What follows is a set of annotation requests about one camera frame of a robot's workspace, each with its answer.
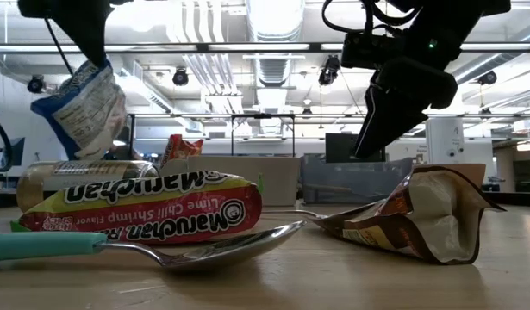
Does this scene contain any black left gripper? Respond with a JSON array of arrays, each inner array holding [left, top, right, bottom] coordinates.
[[16, 0, 134, 69]]

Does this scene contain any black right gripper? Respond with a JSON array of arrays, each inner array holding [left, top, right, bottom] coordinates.
[[352, 28, 465, 160]]

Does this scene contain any blue yellow ramen pack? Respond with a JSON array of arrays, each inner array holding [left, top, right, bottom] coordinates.
[[30, 59, 128, 161]]

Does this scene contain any brown snack pouch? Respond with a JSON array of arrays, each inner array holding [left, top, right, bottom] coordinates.
[[309, 165, 507, 266]]

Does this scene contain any all-metal spoon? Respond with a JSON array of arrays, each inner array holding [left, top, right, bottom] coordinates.
[[261, 208, 331, 220]]

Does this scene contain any red orange ramen pack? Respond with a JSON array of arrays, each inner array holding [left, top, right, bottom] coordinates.
[[160, 133, 204, 169]]

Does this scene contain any lime chili shrimp ramen pack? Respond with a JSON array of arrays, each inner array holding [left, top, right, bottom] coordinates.
[[9, 170, 265, 246]]

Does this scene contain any black monitor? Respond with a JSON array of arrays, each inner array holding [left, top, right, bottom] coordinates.
[[325, 133, 387, 164]]

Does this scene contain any white column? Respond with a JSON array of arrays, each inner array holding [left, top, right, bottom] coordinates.
[[425, 107, 466, 164]]

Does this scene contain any smoky dark plastic bin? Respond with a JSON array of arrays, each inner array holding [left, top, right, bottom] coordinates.
[[299, 157, 415, 206]]

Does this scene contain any black overhead crossbar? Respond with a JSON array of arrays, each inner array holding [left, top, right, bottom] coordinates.
[[0, 41, 530, 54]]

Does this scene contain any peach bowl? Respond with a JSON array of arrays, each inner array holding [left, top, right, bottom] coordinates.
[[415, 162, 487, 189]]

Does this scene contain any light grey plastic bin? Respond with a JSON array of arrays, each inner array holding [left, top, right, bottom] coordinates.
[[178, 155, 302, 207], [158, 158, 190, 174]]

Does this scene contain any person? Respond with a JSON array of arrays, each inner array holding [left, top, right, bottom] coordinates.
[[111, 144, 141, 162]]

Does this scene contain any blue-lit monitor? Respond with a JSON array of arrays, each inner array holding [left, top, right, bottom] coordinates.
[[9, 136, 26, 167]]

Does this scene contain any gold-lidded spice jar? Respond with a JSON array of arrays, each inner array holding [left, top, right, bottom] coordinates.
[[16, 159, 161, 213]]

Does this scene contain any black cable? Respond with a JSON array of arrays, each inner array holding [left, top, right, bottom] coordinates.
[[43, 17, 75, 77], [0, 116, 15, 173], [321, 0, 421, 35]]

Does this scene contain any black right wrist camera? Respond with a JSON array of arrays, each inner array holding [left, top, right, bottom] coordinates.
[[340, 31, 406, 71]]

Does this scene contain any black ceiling camera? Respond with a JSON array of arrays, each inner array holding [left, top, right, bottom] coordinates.
[[26, 75, 47, 95], [318, 54, 341, 86], [477, 70, 498, 86], [171, 69, 190, 87]]

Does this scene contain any black background frame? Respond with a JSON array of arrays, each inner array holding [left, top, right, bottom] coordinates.
[[126, 112, 530, 161]]

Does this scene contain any teal-handled metal spoon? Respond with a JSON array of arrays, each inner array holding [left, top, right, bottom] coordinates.
[[0, 220, 308, 273]]

